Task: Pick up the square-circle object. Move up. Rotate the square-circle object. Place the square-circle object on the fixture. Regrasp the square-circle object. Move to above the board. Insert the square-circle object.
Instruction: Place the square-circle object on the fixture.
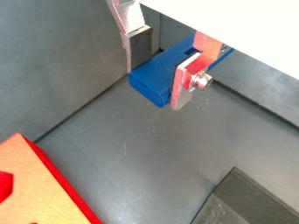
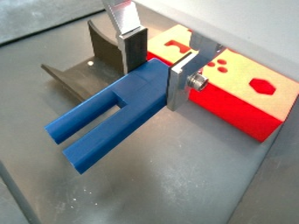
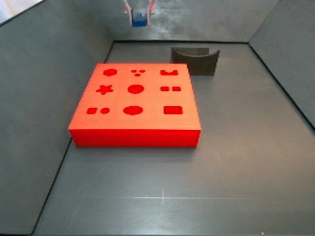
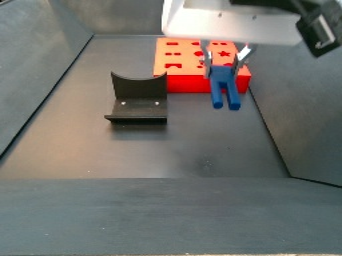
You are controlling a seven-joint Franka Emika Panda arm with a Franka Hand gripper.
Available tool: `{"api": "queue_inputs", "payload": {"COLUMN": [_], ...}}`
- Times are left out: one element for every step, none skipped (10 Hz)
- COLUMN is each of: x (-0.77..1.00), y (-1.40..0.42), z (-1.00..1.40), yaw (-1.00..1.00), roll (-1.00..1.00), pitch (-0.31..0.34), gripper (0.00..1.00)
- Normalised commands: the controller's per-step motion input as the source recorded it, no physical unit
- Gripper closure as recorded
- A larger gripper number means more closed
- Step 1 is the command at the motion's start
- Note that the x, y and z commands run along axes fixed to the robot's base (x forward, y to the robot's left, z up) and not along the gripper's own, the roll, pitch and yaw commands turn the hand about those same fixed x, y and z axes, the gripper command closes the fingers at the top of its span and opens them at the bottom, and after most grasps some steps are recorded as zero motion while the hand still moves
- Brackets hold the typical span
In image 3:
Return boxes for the red shape-sorter fixture block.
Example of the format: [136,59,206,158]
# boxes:
[70,63,201,148]

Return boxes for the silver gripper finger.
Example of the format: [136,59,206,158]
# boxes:
[147,0,155,20]
[123,0,134,25]

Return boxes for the blue square-circle peg object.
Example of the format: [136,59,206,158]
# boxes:
[132,9,148,28]

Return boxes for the black curved regrasp stand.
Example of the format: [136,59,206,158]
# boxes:
[171,47,221,76]

